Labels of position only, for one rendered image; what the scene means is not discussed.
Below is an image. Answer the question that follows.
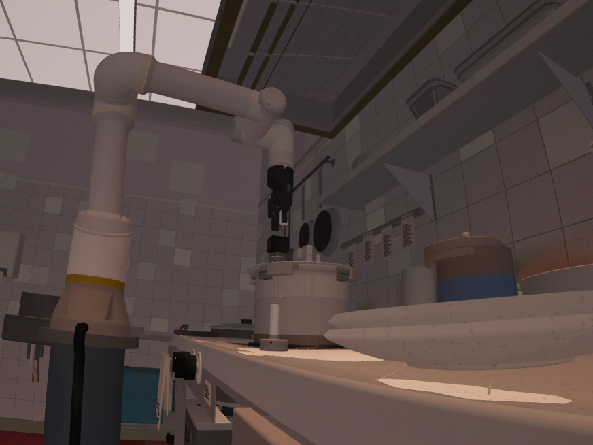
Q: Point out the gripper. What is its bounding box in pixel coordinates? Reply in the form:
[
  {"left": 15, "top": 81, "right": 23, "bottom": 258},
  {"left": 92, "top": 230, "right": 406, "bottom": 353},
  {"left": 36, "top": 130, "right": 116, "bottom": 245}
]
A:
[{"left": 267, "top": 164, "right": 295, "bottom": 233}]

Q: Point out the grey pressure cooker lid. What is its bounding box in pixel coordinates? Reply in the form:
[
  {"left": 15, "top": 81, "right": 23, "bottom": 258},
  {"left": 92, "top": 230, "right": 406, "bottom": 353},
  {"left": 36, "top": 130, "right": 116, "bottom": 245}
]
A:
[{"left": 247, "top": 259, "right": 358, "bottom": 282}]

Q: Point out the grey pressure cooker pot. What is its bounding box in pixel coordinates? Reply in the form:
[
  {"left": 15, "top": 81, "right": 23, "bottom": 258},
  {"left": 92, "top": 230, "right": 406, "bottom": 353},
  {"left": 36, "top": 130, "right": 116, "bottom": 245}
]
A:
[{"left": 252, "top": 273, "right": 351, "bottom": 349}]

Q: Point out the white peg on grey disc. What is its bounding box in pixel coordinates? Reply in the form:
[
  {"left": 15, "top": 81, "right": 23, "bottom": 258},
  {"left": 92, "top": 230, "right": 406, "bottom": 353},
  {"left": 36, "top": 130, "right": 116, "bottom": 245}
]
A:
[{"left": 260, "top": 303, "right": 290, "bottom": 352}]

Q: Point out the flat grey pan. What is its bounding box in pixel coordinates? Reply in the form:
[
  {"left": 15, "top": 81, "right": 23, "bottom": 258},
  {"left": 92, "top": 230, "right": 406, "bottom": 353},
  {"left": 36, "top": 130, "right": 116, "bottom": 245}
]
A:
[{"left": 174, "top": 318, "right": 255, "bottom": 338}]

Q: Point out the white cylinder jar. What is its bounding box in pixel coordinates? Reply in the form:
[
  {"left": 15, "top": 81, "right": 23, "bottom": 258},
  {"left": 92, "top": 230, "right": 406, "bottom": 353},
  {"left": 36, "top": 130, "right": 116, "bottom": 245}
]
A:
[{"left": 400, "top": 265, "right": 437, "bottom": 306}]

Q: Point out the grey extractor hood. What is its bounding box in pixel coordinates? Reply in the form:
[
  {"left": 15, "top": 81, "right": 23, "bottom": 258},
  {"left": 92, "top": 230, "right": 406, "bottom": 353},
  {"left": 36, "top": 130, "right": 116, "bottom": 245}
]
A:
[{"left": 196, "top": 0, "right": 475, "bottom": 139}]

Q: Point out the black stove knob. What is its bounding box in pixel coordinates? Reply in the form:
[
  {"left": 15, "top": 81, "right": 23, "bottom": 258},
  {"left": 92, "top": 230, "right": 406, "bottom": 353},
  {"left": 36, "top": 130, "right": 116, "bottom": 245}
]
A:
[{"left": 171, "top": 351, "right": 197, "bottom": 379}]

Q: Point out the dark tray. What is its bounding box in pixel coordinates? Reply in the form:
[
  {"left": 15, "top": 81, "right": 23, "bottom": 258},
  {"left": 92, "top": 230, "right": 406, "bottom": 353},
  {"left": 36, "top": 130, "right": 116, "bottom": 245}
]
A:
[{"left": 405, "top": 78, "right": 458, "bottom": 118}]

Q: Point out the brown canister with blue band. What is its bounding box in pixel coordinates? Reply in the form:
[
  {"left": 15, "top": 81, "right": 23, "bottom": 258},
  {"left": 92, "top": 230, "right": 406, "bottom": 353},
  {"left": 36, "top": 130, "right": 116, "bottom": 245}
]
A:
[{"left": 423, "top": 233, "right": 518, "bottom": 305}]

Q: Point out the speckled white plate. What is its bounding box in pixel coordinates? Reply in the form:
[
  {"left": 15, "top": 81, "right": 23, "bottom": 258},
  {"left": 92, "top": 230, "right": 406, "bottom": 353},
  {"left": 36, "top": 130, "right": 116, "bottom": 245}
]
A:
[
  {"left": 331, "top": 290, "right": 593, "bottom": 333},
  {"left": 322, "top": 319, "right": 593, "bottom": 372}
]

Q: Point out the white hanging towel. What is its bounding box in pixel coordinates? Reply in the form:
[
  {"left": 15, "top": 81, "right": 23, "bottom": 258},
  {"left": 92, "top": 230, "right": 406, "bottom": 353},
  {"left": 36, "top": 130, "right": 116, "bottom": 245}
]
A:
[{"left": 156, "top": 351, "right": 171, "bottom": 431}]

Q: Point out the blue bin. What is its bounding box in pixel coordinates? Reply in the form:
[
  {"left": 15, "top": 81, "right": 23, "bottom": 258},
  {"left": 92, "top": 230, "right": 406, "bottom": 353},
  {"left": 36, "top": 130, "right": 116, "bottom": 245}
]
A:
[{"left": 122, "top": 365, "right": 164, "bottom": 425}]

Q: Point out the white bowl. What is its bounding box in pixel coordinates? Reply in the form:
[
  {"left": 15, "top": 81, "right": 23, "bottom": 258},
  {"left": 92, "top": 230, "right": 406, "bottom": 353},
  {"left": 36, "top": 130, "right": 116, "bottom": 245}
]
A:
[{"left": 517, "top": 265, "right": 593, "bottom": 297}]

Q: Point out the brown dome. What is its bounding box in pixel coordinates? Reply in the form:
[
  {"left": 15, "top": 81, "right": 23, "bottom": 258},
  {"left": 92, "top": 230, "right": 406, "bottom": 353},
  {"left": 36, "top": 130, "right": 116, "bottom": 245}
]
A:
[{"left": 522, "top": 251, "right": 593, "bottom": 280}]

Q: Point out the large grey tray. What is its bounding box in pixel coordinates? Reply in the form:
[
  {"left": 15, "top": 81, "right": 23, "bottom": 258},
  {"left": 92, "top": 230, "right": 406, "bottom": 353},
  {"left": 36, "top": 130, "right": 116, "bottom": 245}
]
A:
[{"left": 453, "top": 0, "right": 562, "bottom": 80}]

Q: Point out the black lid handle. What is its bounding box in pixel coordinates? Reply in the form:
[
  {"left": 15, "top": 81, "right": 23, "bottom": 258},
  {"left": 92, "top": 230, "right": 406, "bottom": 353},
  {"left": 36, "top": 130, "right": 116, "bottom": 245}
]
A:
[{"left": 268, "top": 237, "right": 290, "bottom": 262}]

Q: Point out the dark utensil rail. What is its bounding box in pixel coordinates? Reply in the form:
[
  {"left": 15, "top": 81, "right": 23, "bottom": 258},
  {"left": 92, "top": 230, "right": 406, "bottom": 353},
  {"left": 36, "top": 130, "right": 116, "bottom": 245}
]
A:
[{"left": 292, "top": 156, "right": 337, "bottom": 192}]

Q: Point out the grey wall shelf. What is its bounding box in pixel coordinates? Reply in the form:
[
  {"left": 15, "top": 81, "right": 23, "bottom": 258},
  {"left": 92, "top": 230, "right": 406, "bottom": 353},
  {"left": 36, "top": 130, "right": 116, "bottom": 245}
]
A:
[{"left": 318, "top": 44, "right": 593, "bottom": 225}]

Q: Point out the black cable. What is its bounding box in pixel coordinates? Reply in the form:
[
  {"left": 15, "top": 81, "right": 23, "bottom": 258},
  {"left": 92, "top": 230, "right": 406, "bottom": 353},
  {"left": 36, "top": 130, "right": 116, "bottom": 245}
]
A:
[{"left": 73, "top": 321, "right": 90, "bottom": 445}]

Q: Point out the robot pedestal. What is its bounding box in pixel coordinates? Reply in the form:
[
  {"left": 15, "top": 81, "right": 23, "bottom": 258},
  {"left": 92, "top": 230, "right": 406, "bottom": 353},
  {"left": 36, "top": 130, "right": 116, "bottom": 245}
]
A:
[{"left": 39, "top": 324, "right": 141, "bottom": 445}]

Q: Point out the grey wall dispenser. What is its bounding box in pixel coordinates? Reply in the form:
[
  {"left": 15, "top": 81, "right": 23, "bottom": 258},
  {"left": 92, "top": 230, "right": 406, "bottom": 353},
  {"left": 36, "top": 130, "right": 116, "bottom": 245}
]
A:
[{"left": 0, "top": 229, "right": 27, "bottom": 280}]

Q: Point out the grey wall sink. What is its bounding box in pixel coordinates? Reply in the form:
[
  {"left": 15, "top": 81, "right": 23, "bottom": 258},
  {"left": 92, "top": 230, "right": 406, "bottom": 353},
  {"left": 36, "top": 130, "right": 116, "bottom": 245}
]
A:
[{"left": 1, "top": 291, "right": 62, "bottom": 384}]

